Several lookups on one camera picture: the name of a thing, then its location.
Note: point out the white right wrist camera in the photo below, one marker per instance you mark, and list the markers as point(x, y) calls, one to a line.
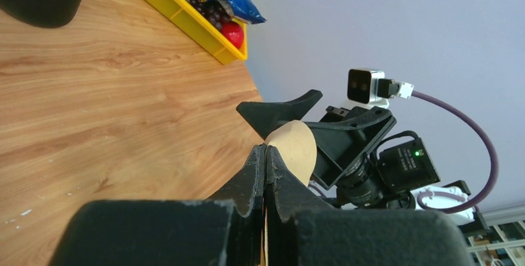
point(371, 88)

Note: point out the red apple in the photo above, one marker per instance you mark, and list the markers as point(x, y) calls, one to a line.
point(234, 33)

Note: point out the yellow plastic bin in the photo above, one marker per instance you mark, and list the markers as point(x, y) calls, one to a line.
point(193, 24)

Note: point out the brown paper coffee filter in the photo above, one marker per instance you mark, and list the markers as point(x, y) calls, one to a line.
point(296, 144)

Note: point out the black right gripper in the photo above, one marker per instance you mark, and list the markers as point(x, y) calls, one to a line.
point(355, 154)

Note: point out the aluminium frame rail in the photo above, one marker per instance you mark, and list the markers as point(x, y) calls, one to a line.
point(503, 243)

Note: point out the dark grape bunch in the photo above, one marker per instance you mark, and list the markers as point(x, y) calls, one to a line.
point(212, 11)

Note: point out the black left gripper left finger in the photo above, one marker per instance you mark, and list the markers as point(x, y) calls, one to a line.
point(223, 229)

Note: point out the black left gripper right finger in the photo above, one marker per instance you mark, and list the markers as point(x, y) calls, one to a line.
point(305, 230)

